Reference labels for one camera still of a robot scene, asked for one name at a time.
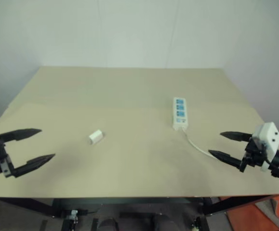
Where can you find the dark rounded shape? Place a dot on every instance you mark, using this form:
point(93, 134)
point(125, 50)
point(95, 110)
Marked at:
point(108, 224)

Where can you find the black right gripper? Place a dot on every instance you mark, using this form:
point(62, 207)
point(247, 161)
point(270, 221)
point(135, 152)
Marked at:
point(253, 156)

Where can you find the white plug adapter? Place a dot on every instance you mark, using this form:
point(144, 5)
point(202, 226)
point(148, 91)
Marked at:
point(96, 137)

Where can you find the orange floor mat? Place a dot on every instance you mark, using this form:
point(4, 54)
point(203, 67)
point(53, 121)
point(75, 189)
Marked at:
point(245, 219)

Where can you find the white power strip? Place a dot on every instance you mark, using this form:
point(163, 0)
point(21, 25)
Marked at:
point(180, 114)

